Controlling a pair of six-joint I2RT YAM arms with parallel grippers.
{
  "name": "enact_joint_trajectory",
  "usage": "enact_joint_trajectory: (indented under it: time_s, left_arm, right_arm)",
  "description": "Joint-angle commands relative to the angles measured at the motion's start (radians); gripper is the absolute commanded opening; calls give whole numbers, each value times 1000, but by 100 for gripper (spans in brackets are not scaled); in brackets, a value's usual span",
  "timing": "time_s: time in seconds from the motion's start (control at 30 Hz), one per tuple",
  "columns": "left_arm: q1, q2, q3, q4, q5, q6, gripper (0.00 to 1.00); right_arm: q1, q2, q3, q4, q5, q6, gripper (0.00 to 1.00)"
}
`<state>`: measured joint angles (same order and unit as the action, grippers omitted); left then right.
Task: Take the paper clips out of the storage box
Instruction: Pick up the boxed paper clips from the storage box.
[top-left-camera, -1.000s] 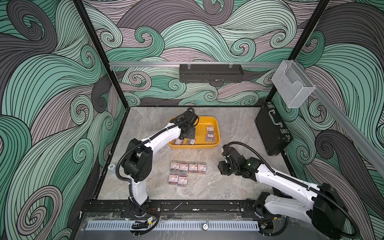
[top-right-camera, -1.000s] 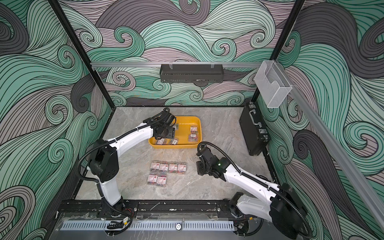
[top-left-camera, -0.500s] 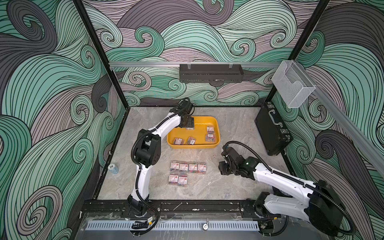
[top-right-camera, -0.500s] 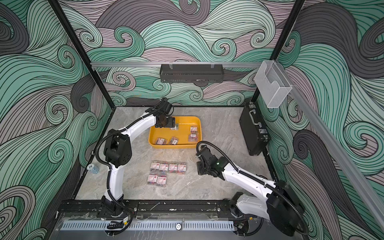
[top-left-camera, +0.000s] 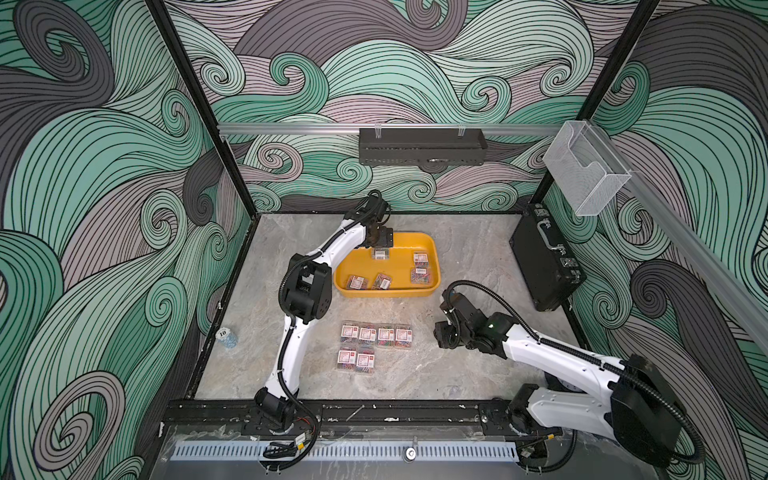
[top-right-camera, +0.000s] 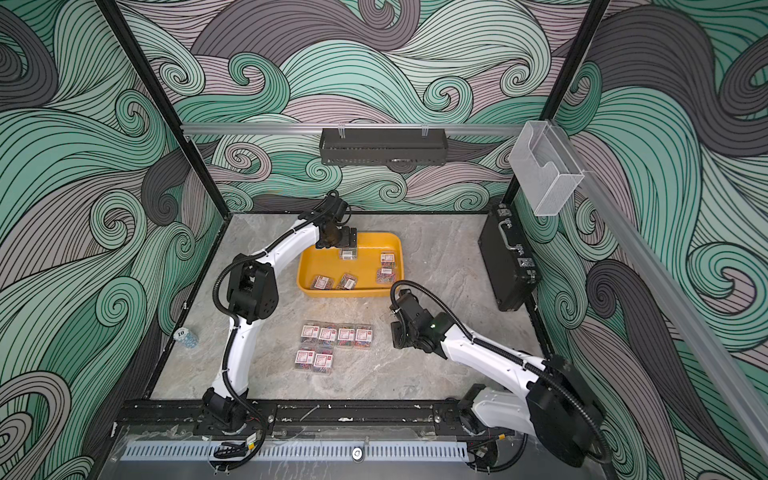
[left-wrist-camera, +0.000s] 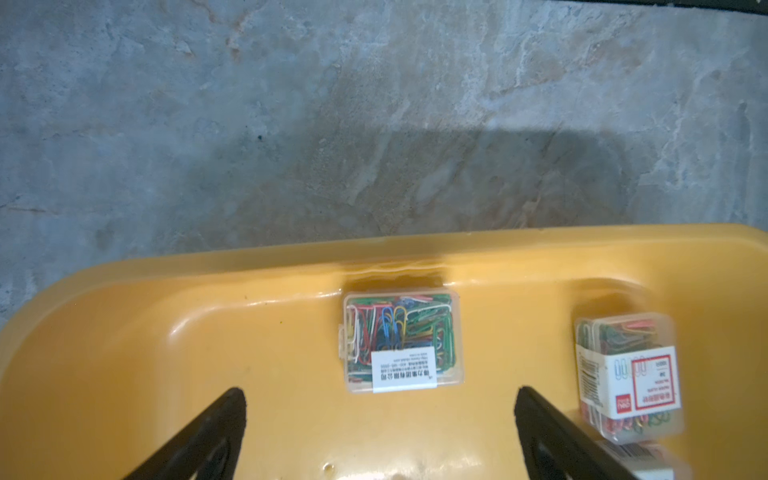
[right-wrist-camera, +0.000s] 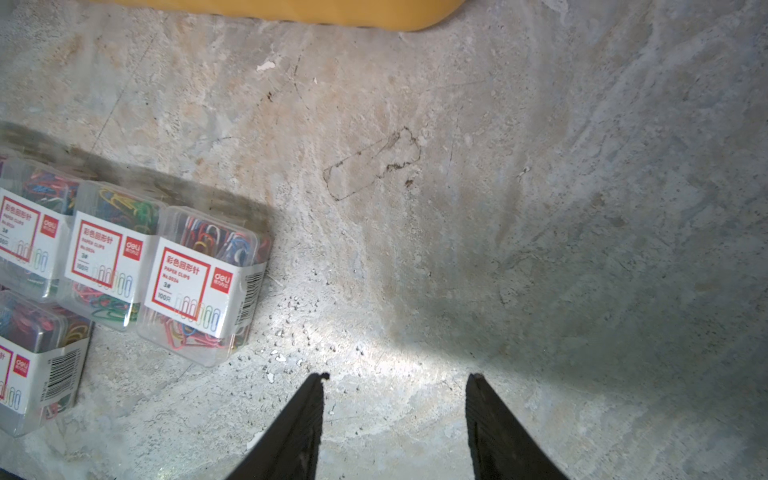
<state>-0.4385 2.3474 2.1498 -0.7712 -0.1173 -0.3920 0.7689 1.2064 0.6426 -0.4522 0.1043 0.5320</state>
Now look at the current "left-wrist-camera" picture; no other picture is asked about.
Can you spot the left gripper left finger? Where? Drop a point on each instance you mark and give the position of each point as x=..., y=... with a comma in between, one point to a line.
x=206, y=448

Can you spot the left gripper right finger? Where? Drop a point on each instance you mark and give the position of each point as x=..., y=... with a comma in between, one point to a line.
x=555, y=448

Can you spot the paper clip box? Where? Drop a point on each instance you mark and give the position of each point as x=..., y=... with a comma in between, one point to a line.
x=648, y=460
x=401, y=340
x=628, y=378

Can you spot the yellow plastic storage tray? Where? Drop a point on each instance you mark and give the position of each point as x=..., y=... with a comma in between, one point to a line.
x=100, y=370

